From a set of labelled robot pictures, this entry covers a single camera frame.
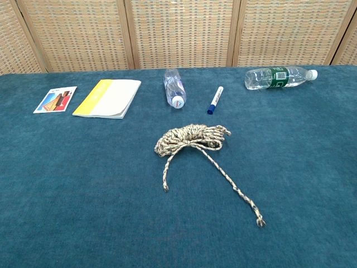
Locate beige braided rope bundle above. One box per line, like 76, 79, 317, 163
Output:
153, 123, 266, 228

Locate clear bottle purple label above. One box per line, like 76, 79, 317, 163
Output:
163, 68, 187, 109

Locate white marker blue cap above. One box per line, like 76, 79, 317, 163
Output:
206, 86, 225, 115

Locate yellow and white booklet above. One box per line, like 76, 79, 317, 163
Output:
72, 79, 142, 120

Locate woven wooden folding screen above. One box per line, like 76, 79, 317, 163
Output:
0, 0, 357, 76

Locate blue felt table cover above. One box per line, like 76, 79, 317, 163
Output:
0, 64, 357, 268

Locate clear bottle green label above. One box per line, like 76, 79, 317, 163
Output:
244, 66, 319, 91

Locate colourful picture card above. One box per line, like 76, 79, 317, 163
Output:
32, 86, 78, 114

